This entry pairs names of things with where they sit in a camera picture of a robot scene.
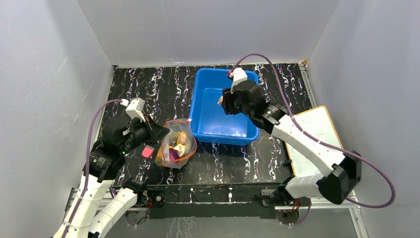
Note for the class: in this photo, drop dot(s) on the orange bell pepper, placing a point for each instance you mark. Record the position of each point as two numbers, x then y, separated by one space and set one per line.
159 160

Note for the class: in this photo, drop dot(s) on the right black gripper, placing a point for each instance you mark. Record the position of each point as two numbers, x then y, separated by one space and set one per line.
232 102

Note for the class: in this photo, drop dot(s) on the clear zip top bag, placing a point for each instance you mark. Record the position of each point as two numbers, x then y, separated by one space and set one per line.
169 141

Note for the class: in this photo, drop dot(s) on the blue plastic bin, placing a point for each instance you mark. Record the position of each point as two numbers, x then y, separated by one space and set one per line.
209 123

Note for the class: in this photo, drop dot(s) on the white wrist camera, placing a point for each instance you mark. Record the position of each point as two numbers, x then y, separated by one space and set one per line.
237 76
134 108

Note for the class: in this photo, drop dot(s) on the purple onion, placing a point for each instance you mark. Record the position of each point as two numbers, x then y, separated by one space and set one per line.
173 155

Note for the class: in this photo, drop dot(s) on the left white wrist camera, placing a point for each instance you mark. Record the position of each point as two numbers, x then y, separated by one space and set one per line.
134 108

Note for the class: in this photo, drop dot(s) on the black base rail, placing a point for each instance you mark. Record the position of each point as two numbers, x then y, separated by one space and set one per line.
216 200

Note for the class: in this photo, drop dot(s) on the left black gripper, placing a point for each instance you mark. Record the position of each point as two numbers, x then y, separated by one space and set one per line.
156 132

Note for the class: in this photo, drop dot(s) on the white mushroom piece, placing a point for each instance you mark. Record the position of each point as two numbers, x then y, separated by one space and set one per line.
182 150

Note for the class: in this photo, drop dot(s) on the pink eraser block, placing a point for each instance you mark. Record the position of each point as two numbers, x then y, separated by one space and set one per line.
148 152

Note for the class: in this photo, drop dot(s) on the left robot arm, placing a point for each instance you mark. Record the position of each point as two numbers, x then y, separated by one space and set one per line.
83 219

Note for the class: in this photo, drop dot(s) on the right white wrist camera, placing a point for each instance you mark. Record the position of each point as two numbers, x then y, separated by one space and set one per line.
237 76

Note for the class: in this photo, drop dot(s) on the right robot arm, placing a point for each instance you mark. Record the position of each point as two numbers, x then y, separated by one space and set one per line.
338 174

